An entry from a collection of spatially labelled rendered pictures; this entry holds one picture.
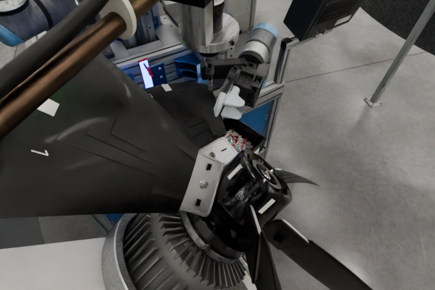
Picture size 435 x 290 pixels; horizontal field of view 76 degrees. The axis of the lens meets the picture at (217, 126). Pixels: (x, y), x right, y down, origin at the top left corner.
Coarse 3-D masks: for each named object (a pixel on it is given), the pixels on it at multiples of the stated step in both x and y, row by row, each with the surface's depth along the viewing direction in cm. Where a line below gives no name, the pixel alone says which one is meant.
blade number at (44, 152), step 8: (32, 144) 27; (40, 144) 28; (48, 144) 28; (24, 152) 26; (32, 152) 27; (40, 152) 27; (48, 152) 28; (32, 160) 27; (40, 160) 27; (48, 160) 28
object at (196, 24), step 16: (176, 0) 25; (192, 0) 25; (208, 0) 25; (192, 16) 27; (208, 16) 27; (224, 16) 33; (192, 32) 29; (208, 32) 29; (224, 32) 31; (240, 32) 32; (192, 48) 31; (208, 48) 30; (224, 48) 31
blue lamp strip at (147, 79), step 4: (140, 64) 72; (140, 68) 73; (144, 68) 73; (144, 72) 74; (144, 76) 75; (148, 76) 76; (144, 80) 76; (148, 80) 77; (148, 84) 78; (152, 84) 79
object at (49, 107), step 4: (48, 100) 29; (44, 104) 29; (48, 104) 29; (52, 104) 29; (56, 104) 30; (40, 108) 28; (44, 108) 29; (48, 108) 29; (52, 108) 29; (56, 108) 30; (48, 112) 29; (52, 112) 29
